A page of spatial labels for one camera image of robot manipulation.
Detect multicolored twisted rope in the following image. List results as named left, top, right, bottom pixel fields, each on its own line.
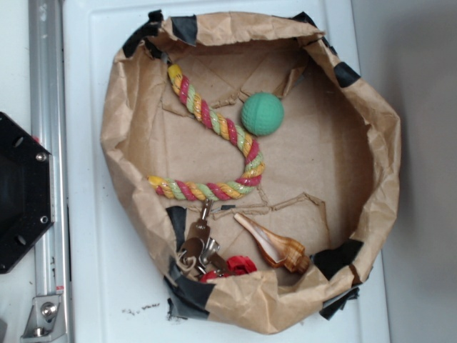
left=147, top=64, right=266, bottom=202

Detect brown paper bag bin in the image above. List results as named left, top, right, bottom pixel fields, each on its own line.
left=101, top=11, right=401, bottom=334

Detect green rubber ball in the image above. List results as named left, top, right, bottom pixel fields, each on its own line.
left=241, top=92, right=284, bottom=136

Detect red paper flower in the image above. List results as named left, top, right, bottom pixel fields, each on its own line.
left=199, top=255, right=257, bottom=283

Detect brown spiral seashell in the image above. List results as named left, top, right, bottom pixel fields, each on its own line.
left=234, top=213, right=311, bottom=274

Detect white tray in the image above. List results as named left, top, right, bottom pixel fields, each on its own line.
left=63, top=1, right=390, bottom=342

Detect aluminium frame rail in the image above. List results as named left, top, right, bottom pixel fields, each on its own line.
left=29, top=1, right=74, bottom=342

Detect black octagonal mount plate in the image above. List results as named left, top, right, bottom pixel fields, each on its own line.
left=0, top=112, right=53, bottom=274

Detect metal corner bracket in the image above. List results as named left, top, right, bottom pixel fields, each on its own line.
left=20, top=294, right=66, bottom=342

